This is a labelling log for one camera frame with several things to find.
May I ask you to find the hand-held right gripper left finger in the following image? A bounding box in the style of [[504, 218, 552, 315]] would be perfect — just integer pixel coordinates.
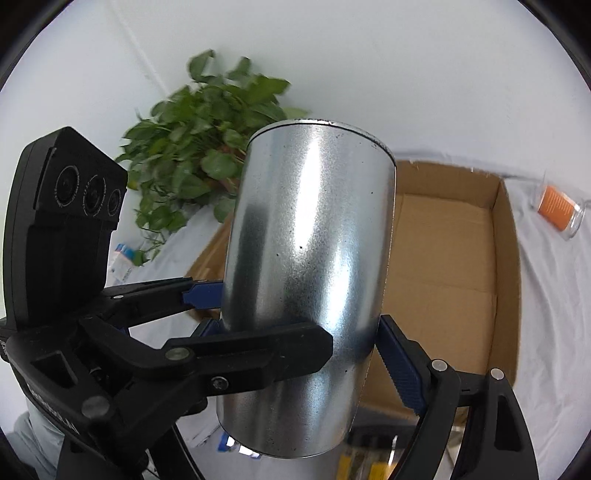
[[60, 318, 224, 480]]

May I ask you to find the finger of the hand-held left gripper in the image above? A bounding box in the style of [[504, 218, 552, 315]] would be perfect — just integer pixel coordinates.
[[102, 276, 223, 329], [76, 316, 335, 431]]

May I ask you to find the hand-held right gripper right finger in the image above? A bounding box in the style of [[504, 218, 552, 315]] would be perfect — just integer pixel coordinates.
[[378, 315, 540, 480]]

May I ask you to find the brown cardboard box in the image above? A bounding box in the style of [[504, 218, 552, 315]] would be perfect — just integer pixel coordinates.
[[185, 159, 522, 422]]

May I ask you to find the silver metal cup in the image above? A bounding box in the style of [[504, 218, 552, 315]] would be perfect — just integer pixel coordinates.
[[216, 119, 397, 460]]

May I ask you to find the person's left forearm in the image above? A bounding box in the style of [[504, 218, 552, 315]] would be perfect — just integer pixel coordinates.
[[7, 399, 68, 480]]

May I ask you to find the small white blue bottle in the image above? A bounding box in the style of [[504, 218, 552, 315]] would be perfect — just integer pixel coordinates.
[[110, 244, 139, 280]]

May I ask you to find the green potted plant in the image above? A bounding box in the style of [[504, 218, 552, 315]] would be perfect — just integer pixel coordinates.
[[115, 50, 308, 267]]

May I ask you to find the white tablecloth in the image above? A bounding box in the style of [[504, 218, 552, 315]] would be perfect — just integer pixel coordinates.
[[107, 148, 591, 480]]

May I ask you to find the glass cup with orange label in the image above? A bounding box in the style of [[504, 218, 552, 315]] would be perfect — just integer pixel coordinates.
[[530, 181, 591, 241]]

